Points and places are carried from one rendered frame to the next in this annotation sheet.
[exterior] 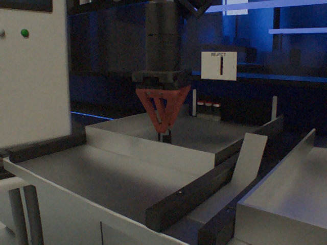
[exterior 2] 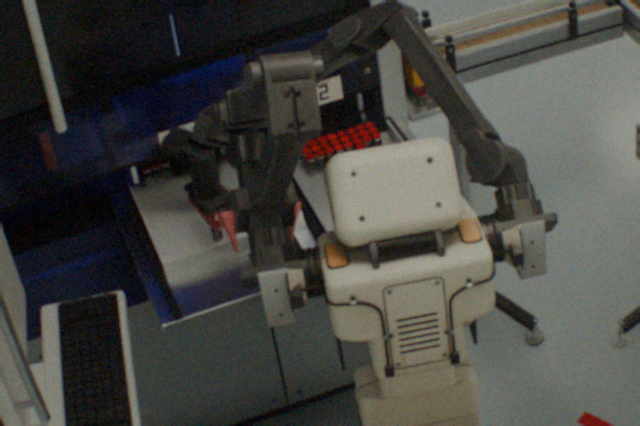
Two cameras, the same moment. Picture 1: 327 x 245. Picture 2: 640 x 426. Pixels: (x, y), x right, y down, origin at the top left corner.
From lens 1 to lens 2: 2.45 m
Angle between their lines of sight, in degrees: 53
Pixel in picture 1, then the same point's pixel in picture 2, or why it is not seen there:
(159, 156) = (241, 246)
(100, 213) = not seen: hidden behind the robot
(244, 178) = (299, 226)
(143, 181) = not seen: hidden behind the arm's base
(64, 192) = (246, 299)
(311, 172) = (314, 196)
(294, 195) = (327, 219)
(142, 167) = (239, 259)
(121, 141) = (206, 254)
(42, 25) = not seen: outside the picture
